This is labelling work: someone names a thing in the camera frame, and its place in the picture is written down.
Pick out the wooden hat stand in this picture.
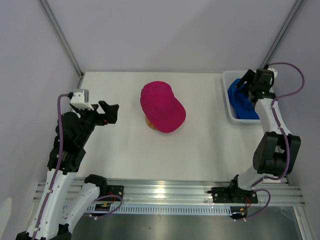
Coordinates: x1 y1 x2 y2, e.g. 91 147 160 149
145 117 159 131

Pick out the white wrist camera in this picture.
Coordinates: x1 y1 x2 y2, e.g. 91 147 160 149
70 89 94 111
263 65 278 78

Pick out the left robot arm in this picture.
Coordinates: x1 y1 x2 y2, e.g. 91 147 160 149
16 101 119 240

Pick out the frame post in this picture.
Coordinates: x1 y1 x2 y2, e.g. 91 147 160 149
37 0 84 79
260 0 307 68

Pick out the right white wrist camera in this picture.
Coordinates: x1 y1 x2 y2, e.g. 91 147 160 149
263 65 278 78

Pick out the white slotted cable duct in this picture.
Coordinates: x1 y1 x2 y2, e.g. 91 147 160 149
59 204 232 216

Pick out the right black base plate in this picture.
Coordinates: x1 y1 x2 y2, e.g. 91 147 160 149
206 186 258 204

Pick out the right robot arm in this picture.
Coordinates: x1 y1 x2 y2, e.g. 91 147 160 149
208 65 301 204

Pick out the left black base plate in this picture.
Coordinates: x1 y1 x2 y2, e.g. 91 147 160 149
107 185 125 197

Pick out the right frame post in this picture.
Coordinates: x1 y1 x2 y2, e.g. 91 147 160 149
260 0 307 68

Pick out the left frame post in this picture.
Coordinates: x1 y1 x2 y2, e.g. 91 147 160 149
37 0 84 79

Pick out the white plastic basket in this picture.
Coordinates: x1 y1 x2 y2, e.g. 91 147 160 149
222 70 261 125

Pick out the aluminium mounting rail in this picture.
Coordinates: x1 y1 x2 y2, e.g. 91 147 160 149
32 177 307 207

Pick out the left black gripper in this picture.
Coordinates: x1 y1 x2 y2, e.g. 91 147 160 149
74 100 119 146

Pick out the blue cap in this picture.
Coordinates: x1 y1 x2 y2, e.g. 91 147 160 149
227 78 259 120

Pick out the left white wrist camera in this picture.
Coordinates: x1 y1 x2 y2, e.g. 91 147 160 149
70 89 94 111

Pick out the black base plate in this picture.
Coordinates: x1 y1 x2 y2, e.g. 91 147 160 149
107 185 125 197
206 186 258 204

